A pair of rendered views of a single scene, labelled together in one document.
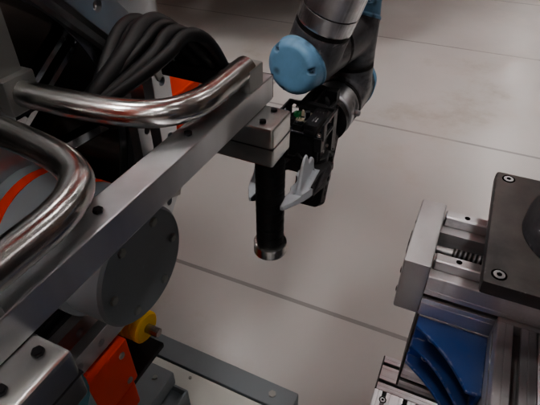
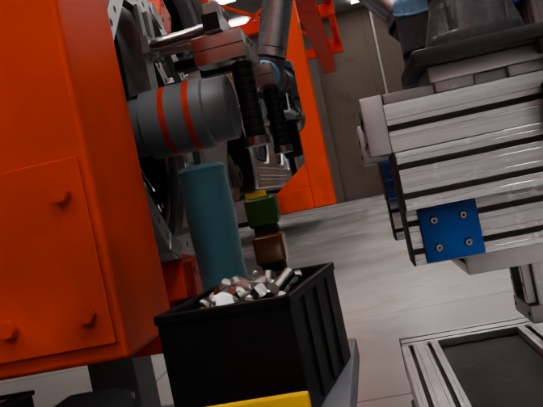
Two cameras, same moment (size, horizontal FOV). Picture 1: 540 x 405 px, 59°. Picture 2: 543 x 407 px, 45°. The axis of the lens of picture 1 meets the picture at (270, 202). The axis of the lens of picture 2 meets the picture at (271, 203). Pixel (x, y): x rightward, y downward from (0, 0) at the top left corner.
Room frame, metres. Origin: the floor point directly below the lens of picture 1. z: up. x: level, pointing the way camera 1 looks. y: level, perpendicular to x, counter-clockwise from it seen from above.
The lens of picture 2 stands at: (-0.93, 0.47, 0.65)
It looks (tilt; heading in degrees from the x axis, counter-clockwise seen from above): 0 degrees down; 343
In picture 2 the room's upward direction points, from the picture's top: 12 degrees counter-clockwise
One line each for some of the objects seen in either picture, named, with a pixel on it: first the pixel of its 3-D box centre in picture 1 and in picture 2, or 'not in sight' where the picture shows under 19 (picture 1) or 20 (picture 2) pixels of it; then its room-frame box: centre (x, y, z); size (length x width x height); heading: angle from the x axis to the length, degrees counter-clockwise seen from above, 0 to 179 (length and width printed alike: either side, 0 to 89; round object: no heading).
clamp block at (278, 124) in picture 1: (246, 129); (254, 77); (0.48, 0.03, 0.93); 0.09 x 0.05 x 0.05; 65
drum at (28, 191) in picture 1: (66, 236); (183, 118); (0.38, 0.22, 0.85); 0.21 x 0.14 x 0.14; 65
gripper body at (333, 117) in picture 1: (312, 130); (281, 111); (0.59, -0.06, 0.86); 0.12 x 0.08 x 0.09; 155
